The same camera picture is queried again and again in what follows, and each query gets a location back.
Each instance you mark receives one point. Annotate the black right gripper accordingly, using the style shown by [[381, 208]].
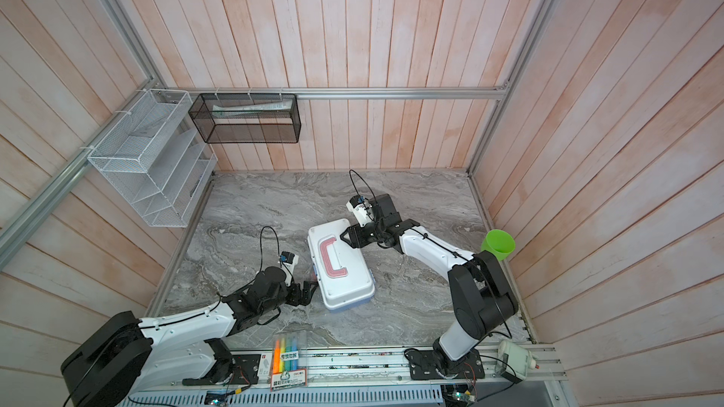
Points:
[[356, 236]]

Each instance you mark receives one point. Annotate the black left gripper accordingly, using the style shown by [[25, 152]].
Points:
[[296, 300]]

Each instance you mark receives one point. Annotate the white toolbox lid pink handle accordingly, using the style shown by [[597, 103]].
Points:
[[342, 272]]

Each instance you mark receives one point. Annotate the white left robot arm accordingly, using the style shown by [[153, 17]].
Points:
[[129, 354]]

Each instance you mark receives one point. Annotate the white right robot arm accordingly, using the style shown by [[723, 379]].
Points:
[[482, 298]]

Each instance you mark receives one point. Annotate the highlighter marker pack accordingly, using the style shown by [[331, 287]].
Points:
[[287, 367]]

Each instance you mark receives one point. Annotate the green plastic goblet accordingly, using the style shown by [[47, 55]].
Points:
[[499, 243]]

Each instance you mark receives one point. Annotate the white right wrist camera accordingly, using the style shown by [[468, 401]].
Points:
[[362, 210]]

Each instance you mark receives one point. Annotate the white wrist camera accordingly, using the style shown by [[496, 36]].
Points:
[[362, 210], [288, 261]]

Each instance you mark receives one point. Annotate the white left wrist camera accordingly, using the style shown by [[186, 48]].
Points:
[[288, 261]]

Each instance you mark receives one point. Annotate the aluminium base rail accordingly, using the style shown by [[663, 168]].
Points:
[[378, 377]]

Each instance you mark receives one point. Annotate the horizontal aluminium wall rail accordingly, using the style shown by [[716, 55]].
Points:
[[360, 93]]

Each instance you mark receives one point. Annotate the black wire mesh basket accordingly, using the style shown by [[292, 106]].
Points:
[[248, 117]]

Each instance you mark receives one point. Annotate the white box on rail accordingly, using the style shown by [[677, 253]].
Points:
[[514, 362]]

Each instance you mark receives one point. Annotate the white wire mesh shelf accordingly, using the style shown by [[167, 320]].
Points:
[[157, 166]]

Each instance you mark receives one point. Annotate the left aluminium frame rail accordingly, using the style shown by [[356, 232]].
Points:
[[36, 211]]

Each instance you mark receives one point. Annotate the right aluminium frame post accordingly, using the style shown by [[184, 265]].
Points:
[[533, 24]]

